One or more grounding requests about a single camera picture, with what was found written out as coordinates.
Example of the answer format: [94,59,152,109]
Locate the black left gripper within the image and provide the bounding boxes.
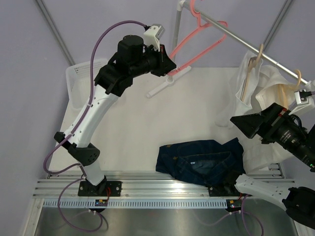
[129,42,176,78]

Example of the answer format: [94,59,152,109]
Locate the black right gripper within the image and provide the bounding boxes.
[230,101,315,168]

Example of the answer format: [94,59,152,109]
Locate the dark blue denim skirt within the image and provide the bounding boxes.
[156,138,245,186]

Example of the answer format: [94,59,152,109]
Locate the pink plastic hanger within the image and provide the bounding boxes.
[167,0,226,77]

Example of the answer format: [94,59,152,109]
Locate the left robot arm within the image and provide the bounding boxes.
[54,35,176,196]

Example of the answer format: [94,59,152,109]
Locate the beige hanger outer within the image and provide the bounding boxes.
[278,69,302,109]

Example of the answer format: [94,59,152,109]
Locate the beige hanger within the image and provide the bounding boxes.
[240,43,265,101]
[278,69,302,109]

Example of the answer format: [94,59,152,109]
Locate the beige hanger middle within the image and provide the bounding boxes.
[240,43,265,101]

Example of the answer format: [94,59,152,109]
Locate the silver clothes rack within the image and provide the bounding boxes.
[147,0,315,99]

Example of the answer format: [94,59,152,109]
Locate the white satin garment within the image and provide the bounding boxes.
[215,51,263,128]

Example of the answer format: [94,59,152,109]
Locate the cream white garment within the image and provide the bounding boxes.
[243,65,298,174]

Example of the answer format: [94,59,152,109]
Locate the white plastic basket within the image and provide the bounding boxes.
[65,58,109,111]

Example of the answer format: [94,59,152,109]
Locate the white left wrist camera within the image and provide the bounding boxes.
[143,24,165,51]

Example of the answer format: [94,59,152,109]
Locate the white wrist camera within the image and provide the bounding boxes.
[289,89,315,116]
[143,24,165,51]

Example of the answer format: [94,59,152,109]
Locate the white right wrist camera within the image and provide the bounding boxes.
[289,89,315,116]

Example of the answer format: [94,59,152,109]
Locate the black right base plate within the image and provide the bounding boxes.
[207,182,244,197]

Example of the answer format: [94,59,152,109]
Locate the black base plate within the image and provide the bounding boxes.
[78,180,122,197]
[207,182,244,197]

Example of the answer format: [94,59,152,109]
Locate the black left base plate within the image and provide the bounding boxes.
[78,180,122,197]

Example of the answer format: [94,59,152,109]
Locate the aluminium mounting rail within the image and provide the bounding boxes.
[31,162,300,200]

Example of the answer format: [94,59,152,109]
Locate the white slotted cable duct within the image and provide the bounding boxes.
[43,198,227,209]

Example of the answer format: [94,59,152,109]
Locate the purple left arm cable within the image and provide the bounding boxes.
[43,21,148,233]

